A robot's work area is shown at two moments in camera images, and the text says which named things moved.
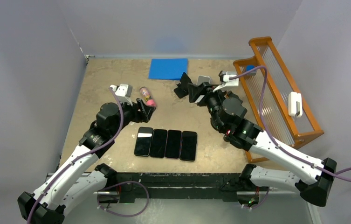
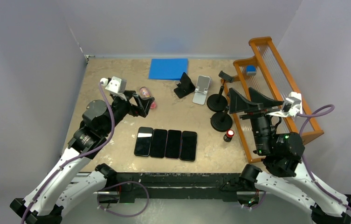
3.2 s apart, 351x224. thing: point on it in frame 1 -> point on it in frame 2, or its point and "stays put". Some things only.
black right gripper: [195, 91] -> [238, 104]
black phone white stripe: [143, 141] stays put
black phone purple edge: [188, 152] stays put
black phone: [172, 149] stays put
